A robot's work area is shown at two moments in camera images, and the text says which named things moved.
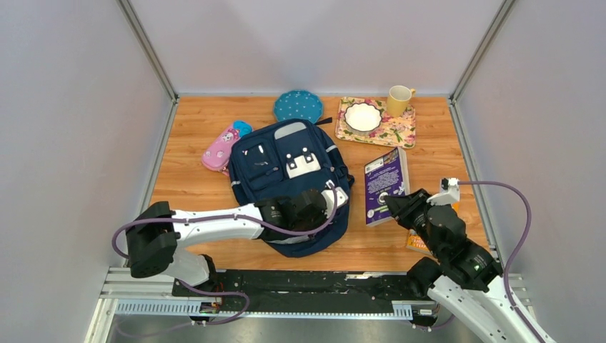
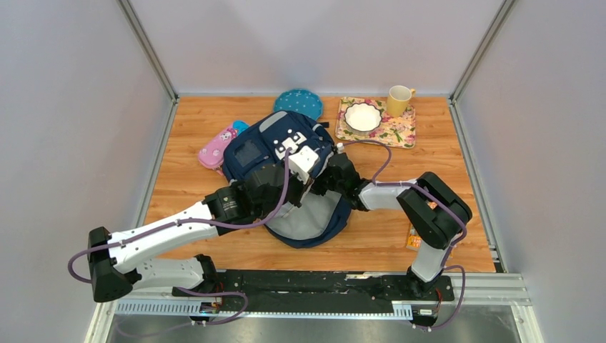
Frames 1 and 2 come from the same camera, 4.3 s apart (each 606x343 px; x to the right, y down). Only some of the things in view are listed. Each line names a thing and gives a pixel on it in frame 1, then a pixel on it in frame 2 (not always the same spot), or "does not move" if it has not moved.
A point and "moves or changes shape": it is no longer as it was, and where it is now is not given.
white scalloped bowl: x=362 y=118 does not move
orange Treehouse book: x=417 y=243 does not move
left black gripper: x=322 y=221 → x=300 y=186
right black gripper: x=402 y=206 → x=316 y=187
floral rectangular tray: x=397 y=131 does not move
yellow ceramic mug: x=398 y=100 does not move
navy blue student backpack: x=284 y=158 moves or changes shape
